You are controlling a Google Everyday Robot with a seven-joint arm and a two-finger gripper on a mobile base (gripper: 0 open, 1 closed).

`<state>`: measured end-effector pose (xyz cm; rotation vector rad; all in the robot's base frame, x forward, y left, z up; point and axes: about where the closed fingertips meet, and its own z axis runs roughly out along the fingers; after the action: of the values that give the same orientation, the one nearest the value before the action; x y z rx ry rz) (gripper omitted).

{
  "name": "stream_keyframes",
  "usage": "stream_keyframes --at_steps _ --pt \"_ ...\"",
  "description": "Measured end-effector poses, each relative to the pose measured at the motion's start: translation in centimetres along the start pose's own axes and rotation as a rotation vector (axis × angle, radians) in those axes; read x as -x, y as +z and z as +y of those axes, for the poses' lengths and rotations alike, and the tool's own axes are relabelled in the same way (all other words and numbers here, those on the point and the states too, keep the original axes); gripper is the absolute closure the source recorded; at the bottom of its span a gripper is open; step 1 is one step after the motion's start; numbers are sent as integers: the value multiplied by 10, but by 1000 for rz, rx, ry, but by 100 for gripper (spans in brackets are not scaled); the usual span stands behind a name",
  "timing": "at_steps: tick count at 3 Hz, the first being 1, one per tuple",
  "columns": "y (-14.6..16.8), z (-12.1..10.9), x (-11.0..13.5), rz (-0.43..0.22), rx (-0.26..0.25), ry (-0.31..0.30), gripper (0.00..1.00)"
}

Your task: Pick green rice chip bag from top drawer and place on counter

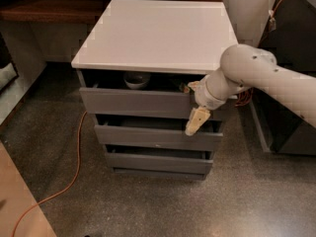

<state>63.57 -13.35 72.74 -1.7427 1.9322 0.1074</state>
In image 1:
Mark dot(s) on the grey middle drawer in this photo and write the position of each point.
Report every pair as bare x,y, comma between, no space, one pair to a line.
162,133

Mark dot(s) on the white ceramic bowl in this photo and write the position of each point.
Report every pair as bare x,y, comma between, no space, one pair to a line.
136,80

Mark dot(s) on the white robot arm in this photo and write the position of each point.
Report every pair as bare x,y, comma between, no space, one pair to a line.
243,67

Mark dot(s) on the grey drawer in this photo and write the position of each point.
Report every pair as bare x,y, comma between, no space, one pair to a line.
162,133
160,99
159,160

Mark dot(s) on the grey drawer cabinet white top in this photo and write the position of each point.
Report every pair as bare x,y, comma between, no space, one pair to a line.
171,40

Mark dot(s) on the dark framed panel at left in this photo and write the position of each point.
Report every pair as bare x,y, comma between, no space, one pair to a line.
8,70

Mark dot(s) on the dark wooden shelf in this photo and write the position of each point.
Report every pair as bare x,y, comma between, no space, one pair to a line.
57,11

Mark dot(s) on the dark side cabinet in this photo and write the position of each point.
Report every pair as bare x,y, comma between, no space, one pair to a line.
290,35

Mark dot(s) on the grey top drawer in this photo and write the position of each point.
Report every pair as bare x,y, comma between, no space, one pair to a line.
160,99

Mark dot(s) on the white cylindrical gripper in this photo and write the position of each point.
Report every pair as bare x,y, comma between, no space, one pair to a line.
204,97

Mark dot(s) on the green rice chip bag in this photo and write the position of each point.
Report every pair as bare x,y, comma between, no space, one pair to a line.
184,88

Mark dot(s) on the grey bottom drawer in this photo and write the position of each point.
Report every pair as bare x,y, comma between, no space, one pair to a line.
159,160

